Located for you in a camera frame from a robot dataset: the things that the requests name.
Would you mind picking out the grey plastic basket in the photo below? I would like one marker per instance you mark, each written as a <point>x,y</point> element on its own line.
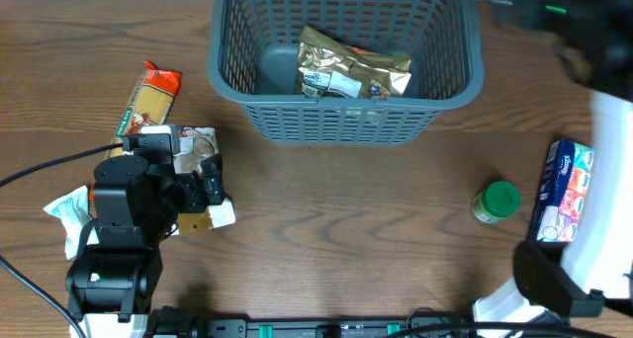
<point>253,62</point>

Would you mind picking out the blue tissue pack box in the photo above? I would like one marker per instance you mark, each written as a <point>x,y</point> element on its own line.
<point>562,192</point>

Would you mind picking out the white crumpled packet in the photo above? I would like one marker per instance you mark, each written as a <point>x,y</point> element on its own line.
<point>72,210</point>

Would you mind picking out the gold foil coffee bag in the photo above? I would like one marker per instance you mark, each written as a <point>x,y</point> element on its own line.
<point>328,68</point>

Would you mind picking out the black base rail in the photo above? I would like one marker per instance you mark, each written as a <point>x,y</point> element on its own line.
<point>171,321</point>

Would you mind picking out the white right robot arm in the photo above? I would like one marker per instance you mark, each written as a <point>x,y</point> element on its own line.
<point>594,271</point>

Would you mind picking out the brown white snack bag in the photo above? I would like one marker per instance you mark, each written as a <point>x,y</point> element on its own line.
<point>198,144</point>

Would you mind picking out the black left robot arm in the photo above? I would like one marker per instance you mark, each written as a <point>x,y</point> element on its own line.
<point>137,199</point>

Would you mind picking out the spaghetti pasta packet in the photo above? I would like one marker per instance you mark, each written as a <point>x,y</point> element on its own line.
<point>150,101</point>

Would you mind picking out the green lid glass jar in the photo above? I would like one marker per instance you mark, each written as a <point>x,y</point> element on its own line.
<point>496,202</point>

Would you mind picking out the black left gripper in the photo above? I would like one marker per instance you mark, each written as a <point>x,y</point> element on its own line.
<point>195,199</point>

